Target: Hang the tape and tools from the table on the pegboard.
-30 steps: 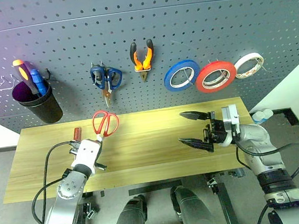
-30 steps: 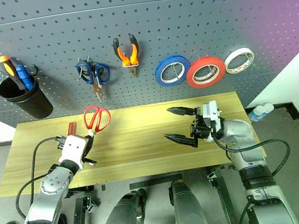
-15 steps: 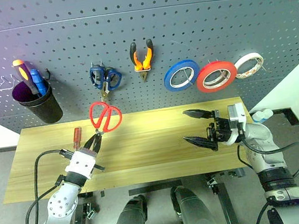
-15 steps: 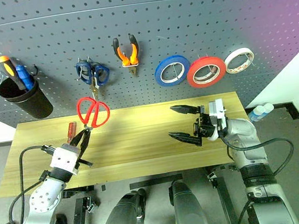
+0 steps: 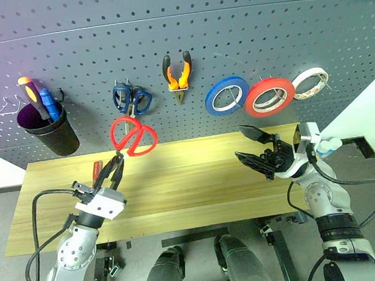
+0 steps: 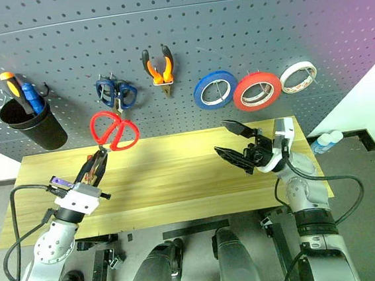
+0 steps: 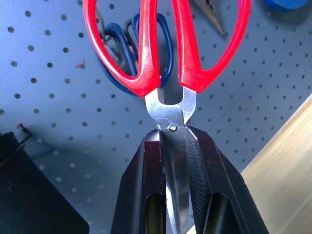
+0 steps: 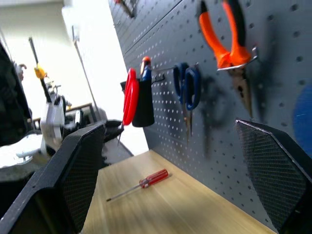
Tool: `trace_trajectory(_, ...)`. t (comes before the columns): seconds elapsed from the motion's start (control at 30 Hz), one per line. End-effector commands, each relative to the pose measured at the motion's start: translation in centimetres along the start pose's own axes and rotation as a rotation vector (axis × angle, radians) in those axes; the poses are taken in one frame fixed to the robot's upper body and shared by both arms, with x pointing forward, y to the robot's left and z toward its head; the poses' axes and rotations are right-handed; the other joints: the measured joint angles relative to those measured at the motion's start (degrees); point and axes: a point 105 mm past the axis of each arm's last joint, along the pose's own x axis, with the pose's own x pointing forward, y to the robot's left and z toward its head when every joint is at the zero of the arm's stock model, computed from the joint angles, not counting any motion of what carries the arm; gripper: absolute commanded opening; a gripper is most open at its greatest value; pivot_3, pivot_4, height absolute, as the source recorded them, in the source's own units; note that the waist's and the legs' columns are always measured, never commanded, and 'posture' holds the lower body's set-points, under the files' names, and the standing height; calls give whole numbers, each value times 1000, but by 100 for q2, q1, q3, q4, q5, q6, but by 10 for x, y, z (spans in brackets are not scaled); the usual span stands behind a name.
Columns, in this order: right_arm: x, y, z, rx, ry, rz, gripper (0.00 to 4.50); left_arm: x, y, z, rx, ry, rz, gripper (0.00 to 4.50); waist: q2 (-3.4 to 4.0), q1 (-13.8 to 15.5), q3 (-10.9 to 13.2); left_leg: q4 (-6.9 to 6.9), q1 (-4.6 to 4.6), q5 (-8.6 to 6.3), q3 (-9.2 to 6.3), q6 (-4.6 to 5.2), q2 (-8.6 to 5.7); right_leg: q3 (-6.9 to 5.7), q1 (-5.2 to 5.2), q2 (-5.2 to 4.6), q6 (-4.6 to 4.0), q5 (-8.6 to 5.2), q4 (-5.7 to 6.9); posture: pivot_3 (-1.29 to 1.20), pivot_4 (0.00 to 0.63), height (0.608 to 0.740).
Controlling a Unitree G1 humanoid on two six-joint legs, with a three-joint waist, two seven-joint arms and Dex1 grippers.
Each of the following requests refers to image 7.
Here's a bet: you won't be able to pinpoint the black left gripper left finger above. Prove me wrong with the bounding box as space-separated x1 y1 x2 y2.
110 129 167 234

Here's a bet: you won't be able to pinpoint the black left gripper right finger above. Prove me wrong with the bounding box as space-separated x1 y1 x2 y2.
184 125 270 234

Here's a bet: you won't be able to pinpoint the red handled scissors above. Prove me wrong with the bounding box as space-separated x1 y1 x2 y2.
82 0 252 234

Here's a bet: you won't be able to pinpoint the yellow handled needle-nose pliers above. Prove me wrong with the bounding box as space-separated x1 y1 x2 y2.
194 0 225 36

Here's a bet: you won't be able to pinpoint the grey pegboard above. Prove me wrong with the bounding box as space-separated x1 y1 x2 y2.
0 0 312 234

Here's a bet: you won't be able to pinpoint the black plastic cup holder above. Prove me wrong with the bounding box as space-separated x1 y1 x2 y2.
0 131 90 234

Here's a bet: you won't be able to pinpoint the blue tape roll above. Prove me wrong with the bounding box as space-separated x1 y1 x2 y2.
262 0 311 12

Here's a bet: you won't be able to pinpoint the blue handled scissors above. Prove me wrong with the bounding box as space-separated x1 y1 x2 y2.
93 13 175 98

